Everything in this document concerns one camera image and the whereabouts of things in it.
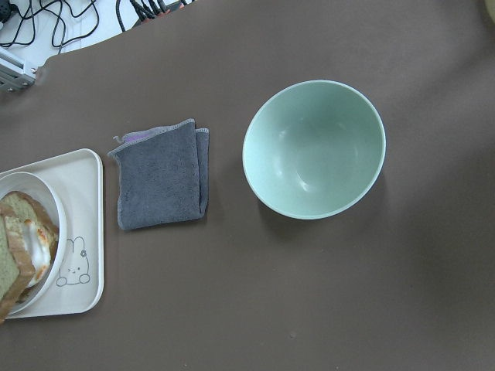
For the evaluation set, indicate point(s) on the aluminium frame post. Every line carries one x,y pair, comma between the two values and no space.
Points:
16,73

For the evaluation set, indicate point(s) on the white round plate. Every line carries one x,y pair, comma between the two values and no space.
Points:
45,194

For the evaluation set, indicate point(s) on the grey folded cloth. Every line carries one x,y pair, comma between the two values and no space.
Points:
163,175

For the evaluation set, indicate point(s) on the bread slice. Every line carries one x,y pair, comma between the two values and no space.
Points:
17,269
42,220

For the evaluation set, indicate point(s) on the mint green bowl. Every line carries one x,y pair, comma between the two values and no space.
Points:
314,149

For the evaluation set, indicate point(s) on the bread slice on plate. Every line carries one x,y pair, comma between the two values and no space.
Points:
42,220

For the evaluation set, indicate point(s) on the cream rabbit tray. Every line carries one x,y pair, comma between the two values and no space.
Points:
77,178

